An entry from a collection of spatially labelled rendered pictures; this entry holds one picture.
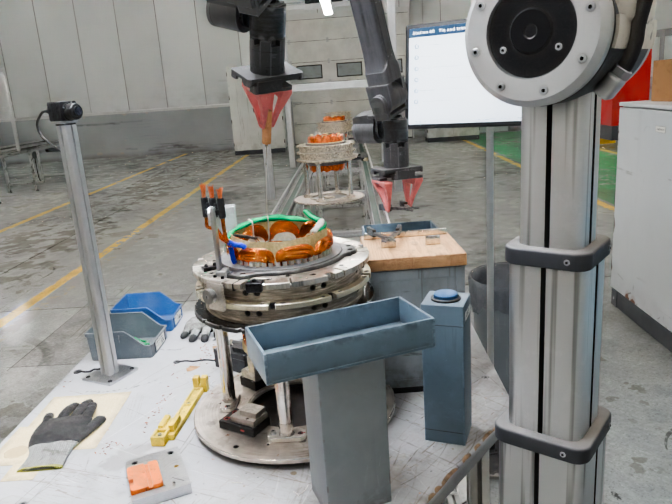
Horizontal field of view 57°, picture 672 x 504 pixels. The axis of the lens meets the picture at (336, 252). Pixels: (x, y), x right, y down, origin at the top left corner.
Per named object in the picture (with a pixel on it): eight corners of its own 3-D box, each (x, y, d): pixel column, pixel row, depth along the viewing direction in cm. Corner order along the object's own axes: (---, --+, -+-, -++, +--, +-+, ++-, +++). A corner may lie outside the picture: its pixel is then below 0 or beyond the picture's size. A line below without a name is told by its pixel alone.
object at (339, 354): (283, 543, 85) (263, 354, 78) (264, 498, 95) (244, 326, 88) (439, 493, 94) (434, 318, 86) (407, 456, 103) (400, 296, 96)
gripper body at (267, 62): (230, 78, 101) (229, 32, 97) (283, 71, 106) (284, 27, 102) (248, 91, 97) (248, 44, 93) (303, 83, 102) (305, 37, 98)
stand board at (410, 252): (360, 246, 137) (360, 236, 136) (445, 240, 137) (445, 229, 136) (368, 272, 117) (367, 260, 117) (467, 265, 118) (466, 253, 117)
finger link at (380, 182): (372, 211, 142) (370, 170, 139) (400, 206, 144) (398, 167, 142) (385, 215, 136) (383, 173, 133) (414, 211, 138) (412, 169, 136)
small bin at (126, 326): (169, 336, 163) (165, 310, 161) (153, 359, 149) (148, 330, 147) (109, 339, 163) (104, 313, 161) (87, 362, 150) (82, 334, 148)
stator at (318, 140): (312, 168, 350) (310, 133, 345) (350, 166, 345) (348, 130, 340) (303, 174, 329) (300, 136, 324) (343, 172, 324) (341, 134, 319)
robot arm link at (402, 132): (398, 115, 131) (412, 113, 135) (371, 116, 135) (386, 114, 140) (399, 147, 133) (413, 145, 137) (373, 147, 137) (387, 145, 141)
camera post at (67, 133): (120, 373, 143) (76, 122, 128) (110, 378, 140) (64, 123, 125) (110, 371, 144) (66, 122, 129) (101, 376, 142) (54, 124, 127)
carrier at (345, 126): (305, 158, 547) (302, 123, 539) (336, 153, 573) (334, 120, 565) (336, 159, 519) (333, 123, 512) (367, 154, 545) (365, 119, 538)
